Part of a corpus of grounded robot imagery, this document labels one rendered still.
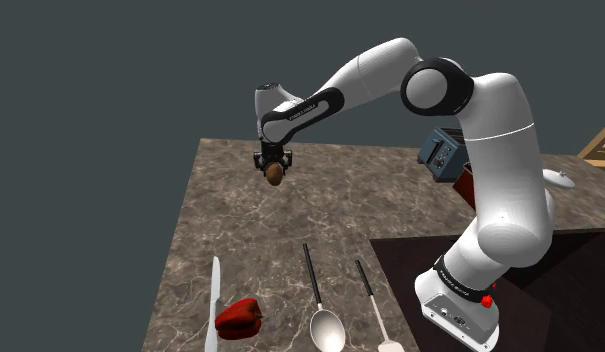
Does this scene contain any brown egg-shaped object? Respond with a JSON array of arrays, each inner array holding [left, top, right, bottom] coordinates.
[[265, 162, 284, 187]]

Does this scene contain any white knife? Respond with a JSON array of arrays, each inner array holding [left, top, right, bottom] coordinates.
[[204, 256, 222, 352]]

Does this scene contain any red bell pepper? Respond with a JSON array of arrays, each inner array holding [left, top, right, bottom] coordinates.
[[214, 298, 264, 341]]

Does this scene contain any blue-grey toaster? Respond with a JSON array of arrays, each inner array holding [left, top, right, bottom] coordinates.
[[417, 127, 470, 184]]

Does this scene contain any red box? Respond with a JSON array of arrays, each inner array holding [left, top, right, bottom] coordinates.
[[452, 162, 477, 211]]

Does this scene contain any white lid with knob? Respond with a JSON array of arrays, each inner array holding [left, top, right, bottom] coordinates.
[[542, 168, 576, 189]]

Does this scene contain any dark robot stand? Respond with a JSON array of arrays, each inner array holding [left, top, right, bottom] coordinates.
[[369, 226, 605, 352]]

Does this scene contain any black-handled silver spoon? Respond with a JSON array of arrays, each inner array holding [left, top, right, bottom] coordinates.
[[302, 242, 347, 352]]

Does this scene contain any black-handled white spatula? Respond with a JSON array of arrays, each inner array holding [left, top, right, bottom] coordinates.
[[354, 259, 405, 352]]

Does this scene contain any wooden picture frame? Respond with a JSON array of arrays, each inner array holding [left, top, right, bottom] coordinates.
[[577, 118, 605, 170]]

